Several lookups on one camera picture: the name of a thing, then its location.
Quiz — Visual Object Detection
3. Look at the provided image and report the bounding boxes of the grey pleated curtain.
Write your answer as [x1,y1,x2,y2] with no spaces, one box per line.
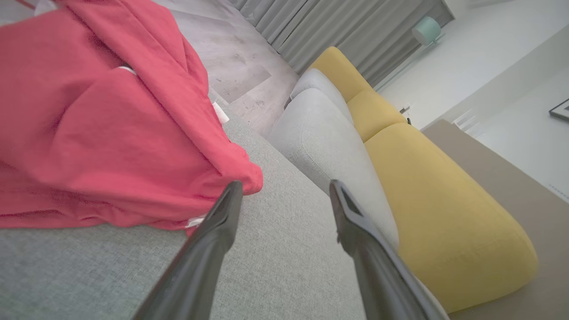
[229,0,456,87]

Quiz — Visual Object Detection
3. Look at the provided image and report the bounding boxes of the dark framed wall picture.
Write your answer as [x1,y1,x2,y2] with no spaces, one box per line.
[549,98,569,123]

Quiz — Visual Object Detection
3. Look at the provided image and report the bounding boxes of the red basketball jersey white sleeves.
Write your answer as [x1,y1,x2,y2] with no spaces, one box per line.
[0,0,264,231]

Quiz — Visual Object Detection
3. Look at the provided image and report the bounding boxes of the mint green floor lamp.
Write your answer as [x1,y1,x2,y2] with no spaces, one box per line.
[376,16,445,92]

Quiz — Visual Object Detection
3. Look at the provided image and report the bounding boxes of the grey fabric sofa seat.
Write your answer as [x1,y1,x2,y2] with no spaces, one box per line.
[0,102,369,320]

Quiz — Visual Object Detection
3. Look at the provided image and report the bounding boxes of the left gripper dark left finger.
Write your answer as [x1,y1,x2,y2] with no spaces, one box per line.
[132,180,244,320]

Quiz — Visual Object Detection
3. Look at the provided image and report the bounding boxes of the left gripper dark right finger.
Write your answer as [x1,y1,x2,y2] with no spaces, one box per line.
[329,180,450,320]

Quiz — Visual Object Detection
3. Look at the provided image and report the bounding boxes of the grey fabric sofa cushion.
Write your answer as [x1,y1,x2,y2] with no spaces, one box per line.
[290,68,355,125]
[266,88,401,254]

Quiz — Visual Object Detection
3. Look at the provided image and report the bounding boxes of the yellow fabric sofa cushion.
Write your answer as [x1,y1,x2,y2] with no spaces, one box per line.
[308,46,375,103]
[364,122,539,314]
[347,89,409,143]

